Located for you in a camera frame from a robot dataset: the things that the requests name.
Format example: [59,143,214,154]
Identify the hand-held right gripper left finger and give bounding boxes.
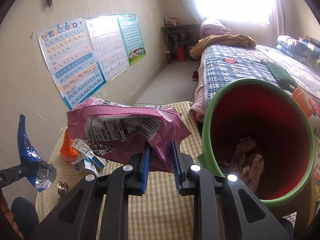
[30,144,152,240]

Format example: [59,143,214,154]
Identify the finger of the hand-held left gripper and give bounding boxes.
[0,164,28,188]

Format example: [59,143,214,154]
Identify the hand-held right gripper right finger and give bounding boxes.
[171,141,293,240]

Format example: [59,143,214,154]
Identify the blue snack bag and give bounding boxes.
[16,114,57,193]

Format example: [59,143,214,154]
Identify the pink snack bag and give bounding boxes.
[66,97,191,173]

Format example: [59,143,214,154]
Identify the floral wrapper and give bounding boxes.
[231,136,258,173]

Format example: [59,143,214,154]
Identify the red bin with green rim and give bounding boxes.
[197,78,316,208]

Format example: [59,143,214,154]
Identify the person's dark trouser leg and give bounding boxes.
[11,197,40,240]

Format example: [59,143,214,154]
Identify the yellow checked tablecloth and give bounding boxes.
[35,100,225,240]

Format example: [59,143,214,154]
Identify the brown chocolate wrapper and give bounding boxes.
[57,181,73,200]

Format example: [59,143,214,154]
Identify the blue white milk carton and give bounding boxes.
[71,139,108,175]

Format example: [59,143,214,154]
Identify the orange snack bag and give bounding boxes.
[60,127,80,162]

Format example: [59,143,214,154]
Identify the pink bed with blankets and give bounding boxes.
[190,44,320,140]

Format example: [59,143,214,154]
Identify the red box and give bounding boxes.
[175,46,187,62]

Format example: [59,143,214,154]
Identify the brown blanket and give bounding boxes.
[190,34,257,59]

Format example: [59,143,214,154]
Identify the green cloth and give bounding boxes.
[266,62,295,85]

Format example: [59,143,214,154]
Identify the pink folded quilt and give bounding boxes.
[199,18,232,40]

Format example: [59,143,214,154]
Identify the folded blue patterned quilt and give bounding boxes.
[276,35,320,63]

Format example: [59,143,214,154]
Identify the window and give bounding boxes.
[192,0,273,25]

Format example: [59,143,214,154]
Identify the curtain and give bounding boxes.
[167,0,293,38]

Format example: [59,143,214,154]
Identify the blue letter wall poster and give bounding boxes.
[36,17,107,110]

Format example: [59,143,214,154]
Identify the white chart wall poster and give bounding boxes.
[85,16,130,83]

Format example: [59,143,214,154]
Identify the green chart wall poster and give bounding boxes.
[117,14,147,67]

